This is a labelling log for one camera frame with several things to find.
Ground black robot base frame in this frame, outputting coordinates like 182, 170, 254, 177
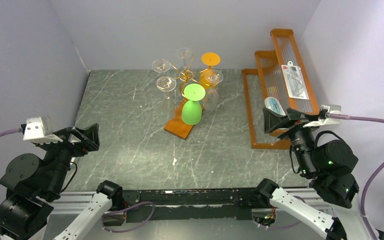
94, 181, 287, 223

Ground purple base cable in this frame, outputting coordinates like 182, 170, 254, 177
254, 195, 307, 231
100, 201, 156, 234

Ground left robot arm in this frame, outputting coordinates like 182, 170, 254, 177
0, 118, 100, 240

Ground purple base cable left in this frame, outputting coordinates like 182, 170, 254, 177
100, 201, 156, 234

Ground green plastic goblet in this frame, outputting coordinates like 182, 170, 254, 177
181, 83, 206, 126

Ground orange wooden tiered shelf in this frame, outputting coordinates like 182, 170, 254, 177
241, 28, 319, 150

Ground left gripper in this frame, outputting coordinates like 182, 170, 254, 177
37, 121, 100, 195

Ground blue packaged item on shelf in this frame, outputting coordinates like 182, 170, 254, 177
264, 96, 286, 116

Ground white packaged item on shelf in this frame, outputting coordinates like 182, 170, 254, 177
281, 61, 310, 100

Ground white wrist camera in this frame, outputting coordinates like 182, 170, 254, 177
23, 116, 63, 145
303, 104, 342, 128

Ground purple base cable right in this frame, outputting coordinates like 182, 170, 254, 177
254, 195, 307, 231

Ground gold wire wine glass rack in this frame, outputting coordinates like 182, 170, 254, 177
158, 54, 207, 93

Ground aluminium frame rail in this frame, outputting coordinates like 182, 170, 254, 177
46, 190, 329, 216

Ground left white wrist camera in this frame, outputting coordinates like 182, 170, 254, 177
23, 116, 63, 145

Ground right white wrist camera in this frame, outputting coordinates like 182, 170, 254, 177
303, 104, 342, 128

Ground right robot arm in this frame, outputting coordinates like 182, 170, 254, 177
254, 105, 384, 240

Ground orange plastic goblet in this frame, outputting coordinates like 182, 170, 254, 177
199, 52, 221, 90

